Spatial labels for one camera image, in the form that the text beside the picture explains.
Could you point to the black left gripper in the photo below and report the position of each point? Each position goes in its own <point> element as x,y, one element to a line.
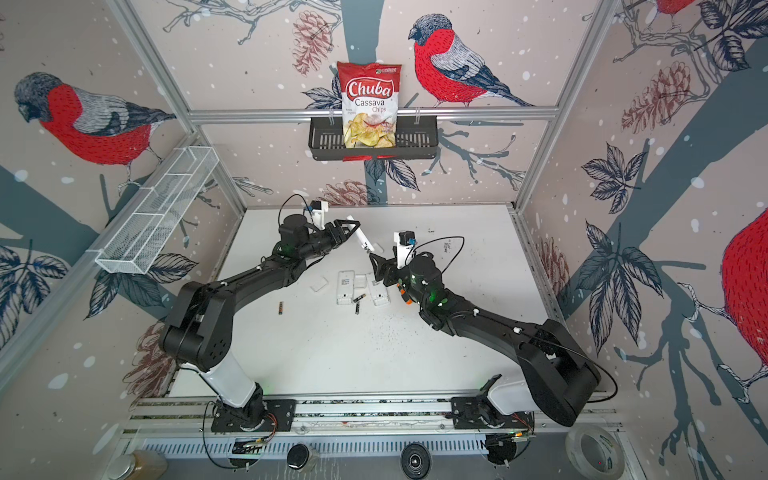
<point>336,235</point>

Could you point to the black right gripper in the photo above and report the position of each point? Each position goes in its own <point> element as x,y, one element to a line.
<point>388,269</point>

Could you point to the white remote control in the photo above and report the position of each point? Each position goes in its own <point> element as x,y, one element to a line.
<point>361,237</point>
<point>345,287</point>
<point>379,294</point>

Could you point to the orange black screwdriver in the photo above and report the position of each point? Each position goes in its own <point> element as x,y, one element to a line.
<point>404,294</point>

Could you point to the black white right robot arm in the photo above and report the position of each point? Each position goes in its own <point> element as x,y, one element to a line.
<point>560,377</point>

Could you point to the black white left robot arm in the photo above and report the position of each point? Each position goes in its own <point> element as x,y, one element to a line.
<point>199,329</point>

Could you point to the Chuba cassava chips bag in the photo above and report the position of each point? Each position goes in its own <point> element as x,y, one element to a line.
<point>369,104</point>

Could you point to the clear tape roll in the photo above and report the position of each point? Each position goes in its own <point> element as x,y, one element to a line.
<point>594,453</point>

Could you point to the metal lidded jar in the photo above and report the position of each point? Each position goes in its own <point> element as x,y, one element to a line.
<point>138,465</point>

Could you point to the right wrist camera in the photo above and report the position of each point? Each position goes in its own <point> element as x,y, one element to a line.
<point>405,242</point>

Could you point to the black wall basket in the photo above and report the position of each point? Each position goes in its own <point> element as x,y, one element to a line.
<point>415,138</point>

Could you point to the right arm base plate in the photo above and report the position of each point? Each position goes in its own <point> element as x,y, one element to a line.
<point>479,413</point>

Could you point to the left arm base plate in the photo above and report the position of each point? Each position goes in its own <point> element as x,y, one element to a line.
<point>279,414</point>

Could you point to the white wire mesh basket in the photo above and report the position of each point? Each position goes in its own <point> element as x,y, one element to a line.
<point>142,236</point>

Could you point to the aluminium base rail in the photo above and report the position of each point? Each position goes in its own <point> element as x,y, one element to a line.
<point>315,415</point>

